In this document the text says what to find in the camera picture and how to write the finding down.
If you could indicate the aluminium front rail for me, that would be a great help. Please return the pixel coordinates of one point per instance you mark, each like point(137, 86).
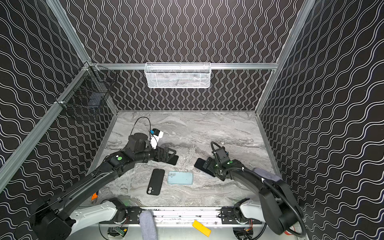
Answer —
point(165, 216)

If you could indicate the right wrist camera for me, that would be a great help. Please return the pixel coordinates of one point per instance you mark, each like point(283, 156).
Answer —
point(221, 156)

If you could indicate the black wire basket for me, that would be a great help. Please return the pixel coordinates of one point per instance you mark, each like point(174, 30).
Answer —
point(88, 100)

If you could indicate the light blue phone case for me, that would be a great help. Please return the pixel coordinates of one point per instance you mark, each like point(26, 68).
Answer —
point(180, 178)

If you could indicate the yellow tag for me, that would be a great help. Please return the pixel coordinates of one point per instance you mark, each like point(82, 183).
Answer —
point(201, 228)

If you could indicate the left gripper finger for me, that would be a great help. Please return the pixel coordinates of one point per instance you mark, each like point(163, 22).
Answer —
point(169, 151)
point(171, 160)

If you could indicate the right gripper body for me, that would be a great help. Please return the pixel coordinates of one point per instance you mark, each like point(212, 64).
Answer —
point(216, 166)

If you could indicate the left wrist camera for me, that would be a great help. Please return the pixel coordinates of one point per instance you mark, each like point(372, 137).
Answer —
point(155, 136)

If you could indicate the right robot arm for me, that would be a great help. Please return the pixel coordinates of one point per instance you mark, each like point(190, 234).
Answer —
point(278, 208)

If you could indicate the blue phone black screen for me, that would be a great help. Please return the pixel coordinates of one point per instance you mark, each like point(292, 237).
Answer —
point(199, 164)

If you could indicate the black phone upper left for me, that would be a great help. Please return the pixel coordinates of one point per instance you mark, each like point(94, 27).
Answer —
point(177, 157)

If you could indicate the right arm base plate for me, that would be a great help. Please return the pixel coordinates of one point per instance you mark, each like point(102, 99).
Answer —
point(232, 215)

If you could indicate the white wire basket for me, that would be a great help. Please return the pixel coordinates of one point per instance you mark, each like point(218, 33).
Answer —
point(178, 75)

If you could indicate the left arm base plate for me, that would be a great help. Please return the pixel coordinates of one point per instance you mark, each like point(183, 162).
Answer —
point(126, 216)

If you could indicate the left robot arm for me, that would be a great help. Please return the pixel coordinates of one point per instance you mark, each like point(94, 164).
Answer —
point(51, 218)

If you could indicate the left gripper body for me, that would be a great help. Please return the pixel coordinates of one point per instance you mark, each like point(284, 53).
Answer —
point(160, 153)

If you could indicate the black phone case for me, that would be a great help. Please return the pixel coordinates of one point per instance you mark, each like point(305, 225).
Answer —
point(156, 182)

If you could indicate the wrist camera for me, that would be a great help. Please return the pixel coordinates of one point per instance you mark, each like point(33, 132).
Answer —
point(221, 156)
point(155, 136)

